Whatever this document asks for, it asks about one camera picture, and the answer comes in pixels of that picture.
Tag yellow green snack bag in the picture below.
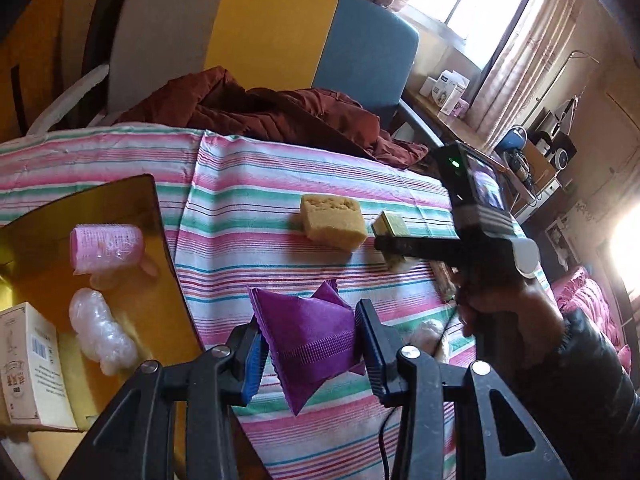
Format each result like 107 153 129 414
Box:
430 261 457 302

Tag purple snack packet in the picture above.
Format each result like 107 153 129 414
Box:
248 280 364 414

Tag small green gold box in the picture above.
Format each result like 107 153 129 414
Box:
372 210 417 273

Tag white plastic bag bundle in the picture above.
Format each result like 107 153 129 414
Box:
68 288 139 376

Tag large yellow sponge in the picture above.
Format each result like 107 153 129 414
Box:
27 431 86 479

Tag right hand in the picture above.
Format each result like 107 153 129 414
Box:
454 271 565 368

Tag wooden desk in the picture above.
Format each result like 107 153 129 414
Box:
402 89 560 224

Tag pink quilt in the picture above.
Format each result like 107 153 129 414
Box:
551 266 632 374

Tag gold metal tin tray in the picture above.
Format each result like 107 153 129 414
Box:
1 174 203 430

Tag striped bed cloth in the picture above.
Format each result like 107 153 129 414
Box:
1 125 454 479

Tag white containers on desk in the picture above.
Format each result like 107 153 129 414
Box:
419 70 470 116

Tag black jacket sleeve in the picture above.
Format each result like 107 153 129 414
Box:
513 310 639 479

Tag white cardboard box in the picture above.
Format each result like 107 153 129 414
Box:
1 302 77 430

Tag window curtain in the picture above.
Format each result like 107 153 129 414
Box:
465 0 584 154

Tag dark red garment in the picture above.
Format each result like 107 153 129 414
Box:
117 66 428 169

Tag grey yellow blue chair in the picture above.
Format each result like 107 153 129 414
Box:
30 0 440 148

